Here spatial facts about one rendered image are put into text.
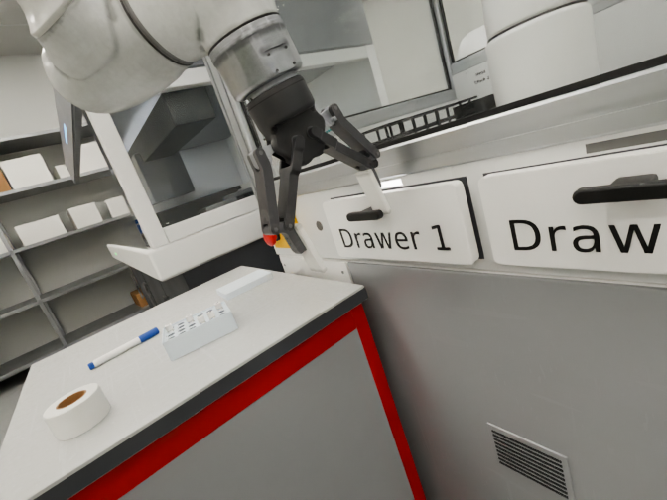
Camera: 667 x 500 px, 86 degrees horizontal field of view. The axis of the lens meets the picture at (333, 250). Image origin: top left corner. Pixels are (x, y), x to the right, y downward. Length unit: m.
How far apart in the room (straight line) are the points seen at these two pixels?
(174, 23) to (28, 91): 4.39
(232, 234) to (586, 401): 1.06
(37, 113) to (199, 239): 3.64
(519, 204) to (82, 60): 0.49
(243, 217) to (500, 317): 0.97
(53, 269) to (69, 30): 4.14
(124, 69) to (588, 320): 0.58
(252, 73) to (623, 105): 0.34
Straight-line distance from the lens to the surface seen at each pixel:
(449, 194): 0.47
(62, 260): 4.56
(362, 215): 0.53
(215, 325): 0.69
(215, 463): 0.64
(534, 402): 0.62
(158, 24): 0.46
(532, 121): 0.43
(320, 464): 0.75
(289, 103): 0.42
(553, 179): 0.42
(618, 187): 0.37
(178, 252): 1.24
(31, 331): 4.64
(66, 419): 0.64
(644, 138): 0.41
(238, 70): 0.42
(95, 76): 0.51
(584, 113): 0.42
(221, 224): 1.28
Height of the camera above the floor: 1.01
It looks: 14 degrees down
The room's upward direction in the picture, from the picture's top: 19 degrees counter-clockwise
